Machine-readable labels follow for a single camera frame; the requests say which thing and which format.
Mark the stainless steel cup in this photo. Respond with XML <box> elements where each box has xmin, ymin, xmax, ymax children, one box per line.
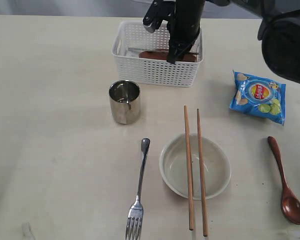
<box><xmin>108</xmin><ymin>80</ymin><xmax>141</xmax><ymax>125</ymax></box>

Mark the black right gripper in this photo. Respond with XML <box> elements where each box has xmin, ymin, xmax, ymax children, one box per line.
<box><xmin>142</xmin><ymin>0</ymin><xmax>205</xmax><ymax>64</ymax></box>

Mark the brown wooden chopstick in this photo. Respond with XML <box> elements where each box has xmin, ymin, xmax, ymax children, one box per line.
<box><xmin>196</xmin><ymin>109</ymin><xmax>209</xmax><ymax>240</ymax></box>
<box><xmin>183</xmin><ymin>105</ymin><xmax>195</xmax><ymax>231</ymax></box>

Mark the silver metal table knife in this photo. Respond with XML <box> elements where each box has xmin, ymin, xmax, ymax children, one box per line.
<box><xmin>127</xmin><ymin>47</ymin><xmax>199</xmax><ymax>55</ymax></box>

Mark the white perforated plastic basket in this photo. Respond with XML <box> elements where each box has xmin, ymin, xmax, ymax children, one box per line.
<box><xmin>112</xmin><ymin>20</ymin><xmax>204</xmax><ymax>88</ymax></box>

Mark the brown wooden spoon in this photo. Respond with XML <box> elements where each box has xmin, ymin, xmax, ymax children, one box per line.
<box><xmin>267</xmin><ymin>136</ymin><xmax>300</xmax><ymax>225</ymax></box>

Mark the blue potato chips bag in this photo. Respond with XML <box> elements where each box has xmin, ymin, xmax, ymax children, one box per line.
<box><xmin>229</xmin><ymin>71</ymin><xmax>286</xmax><ymax>125</ymax></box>

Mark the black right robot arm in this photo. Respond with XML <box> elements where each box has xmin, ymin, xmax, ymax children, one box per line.
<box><xmin>143</xmin><ymin>0</ymin><xmax>300</xmax><ymax>84</ymax></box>

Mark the silver metal fork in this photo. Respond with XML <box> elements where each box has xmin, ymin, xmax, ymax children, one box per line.
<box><xmin>125</xmin><ymin>138</ymin><xmax>151</xmax><ymax>240</ymax></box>

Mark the brown round plate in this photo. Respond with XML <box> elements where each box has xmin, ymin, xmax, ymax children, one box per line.
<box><xmin>138</xmin><ymin>50</ymin><xmax>197</xmax><ymax>62</ymax></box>

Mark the white ceramic bowl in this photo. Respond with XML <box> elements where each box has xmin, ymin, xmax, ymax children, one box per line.
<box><xmin>159</xmin><ymin>133</ymin><xmax>231</xmax><ymax>201</ymax></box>

